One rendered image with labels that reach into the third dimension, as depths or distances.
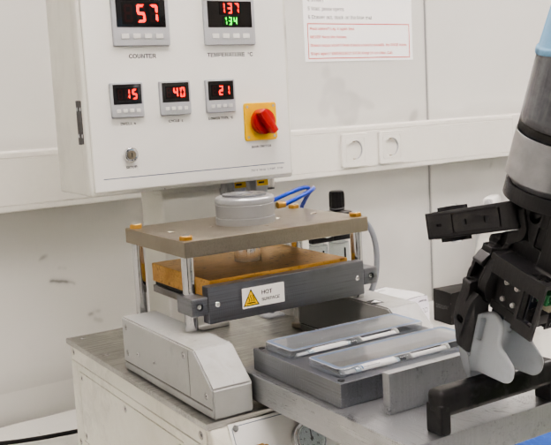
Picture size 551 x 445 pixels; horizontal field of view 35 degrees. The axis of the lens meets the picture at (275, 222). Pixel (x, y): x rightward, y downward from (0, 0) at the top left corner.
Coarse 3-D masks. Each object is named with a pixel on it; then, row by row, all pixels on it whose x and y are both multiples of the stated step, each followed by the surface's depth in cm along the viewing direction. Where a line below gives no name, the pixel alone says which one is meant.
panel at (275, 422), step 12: (252, 420) 95; (264, 420) 96; (276, 420) 96; (288, 420) 97; (240, 432) 94; (252, 432) 94; (264, 432) 95; (276, 432) 96; (288, 432) 96; (240, 444) 93; (252, 444) 94; (264, 444) 93; (276, 444) 95; (288, 444) 96; (336, 444) 99
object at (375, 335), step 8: (360, 320) 103; (320, 328) 100; (392, 328) 99; (400, 328) 99; (408, 328) 100; (416, 328) 100; (360, 336) 96; (368, 336) 97; (376, 336) 97; (384, 336) 98; (272, 344) 95; (328, 344) 94; (336, 344) 95; (344, 344) 95; (352, 344) 96; (280, 352) 93; (288, 352) 92; (296, 352) 92; (304, 352) 92; (312, 352) 93; (320, 352) 93
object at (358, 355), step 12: (396, 336) 95; (408, 336) 95; (420, 336) 95; (432, 336) 94; (444, 336) 94; (348, 348) 92; (360, 348) 91; (372, 348) 91; (384, 348) 91; (396, 348) 91; (408, 348) 90; (420, 348) 90; (324, 360) 88; (336, 360) 87; (348, 360) 87; (360, 360) 87; (372, 360) 87
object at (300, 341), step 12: (348, 324) 101; (360, 324) 101; (372, 324) 101; (384, 324) 100; (396, 324) 100; (288, 336) 97; (300, 336) 97; (312, 336) 97; (324, 336) 97; (336, 336) 96; (348, 336) 96; (288, 348) 93; (300, 348) 93
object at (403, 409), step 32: (256, 384) 95; (384, 384) 81; (416, 384) 82; (288, 416) 90; (320, 416) 85; (352, 416) 81; (384, 416) 81; (416, 416) 80; (480, 416) 80; (512, 416) 80; (544, 416) 82
